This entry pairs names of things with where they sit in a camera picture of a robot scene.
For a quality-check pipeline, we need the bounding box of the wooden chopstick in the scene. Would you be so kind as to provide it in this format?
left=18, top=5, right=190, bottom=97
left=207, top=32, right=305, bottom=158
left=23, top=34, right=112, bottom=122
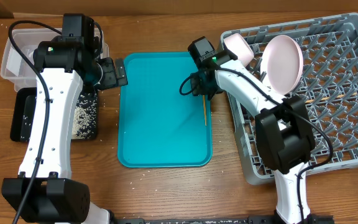
left=202, top=95, right=208, bottom=126
left=305, top=92, right=357, bottom=103

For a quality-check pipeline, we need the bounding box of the pink bowl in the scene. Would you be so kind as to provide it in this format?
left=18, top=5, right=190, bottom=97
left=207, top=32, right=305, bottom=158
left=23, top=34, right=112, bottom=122
left=223, top=33, right=254, bottom=67

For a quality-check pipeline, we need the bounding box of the rice pile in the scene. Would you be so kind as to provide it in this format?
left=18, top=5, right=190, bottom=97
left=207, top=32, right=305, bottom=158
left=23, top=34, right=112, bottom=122
left=20, top=90, right=99, bottom=140

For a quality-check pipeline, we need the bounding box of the large white plate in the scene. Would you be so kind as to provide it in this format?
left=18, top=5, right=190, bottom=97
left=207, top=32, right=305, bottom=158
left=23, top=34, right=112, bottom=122
left=260, top=35, right=304, bottom=95

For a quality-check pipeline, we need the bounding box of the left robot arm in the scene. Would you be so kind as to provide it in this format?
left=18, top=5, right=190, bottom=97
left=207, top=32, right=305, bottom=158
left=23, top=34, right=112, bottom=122
left=1, top=13, right=128, bottom=223

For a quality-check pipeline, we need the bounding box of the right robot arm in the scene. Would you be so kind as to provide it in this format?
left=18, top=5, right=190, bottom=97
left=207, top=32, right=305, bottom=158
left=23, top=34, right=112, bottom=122
left=188, top=34, right=315, bottom=223

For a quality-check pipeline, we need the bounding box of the grey dishwasher rack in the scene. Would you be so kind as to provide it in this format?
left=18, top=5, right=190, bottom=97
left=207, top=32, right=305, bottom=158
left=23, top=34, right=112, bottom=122
left=238, top=13, right=358, bottom=173

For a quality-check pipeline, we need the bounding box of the teal serving tray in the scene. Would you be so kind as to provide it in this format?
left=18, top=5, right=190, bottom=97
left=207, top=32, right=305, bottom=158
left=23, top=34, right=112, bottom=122
left=117, top=52, right=213, bottom=168

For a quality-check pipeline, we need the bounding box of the black plastic tray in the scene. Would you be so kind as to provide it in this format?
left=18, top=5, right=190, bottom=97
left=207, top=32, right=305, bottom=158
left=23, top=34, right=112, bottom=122
left=9, top=85, right=99, bottom=143

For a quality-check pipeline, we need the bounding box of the clear plastic bin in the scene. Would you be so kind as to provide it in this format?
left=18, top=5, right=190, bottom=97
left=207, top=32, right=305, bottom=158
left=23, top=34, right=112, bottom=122
left=1, top=28, right=110, bottom=91

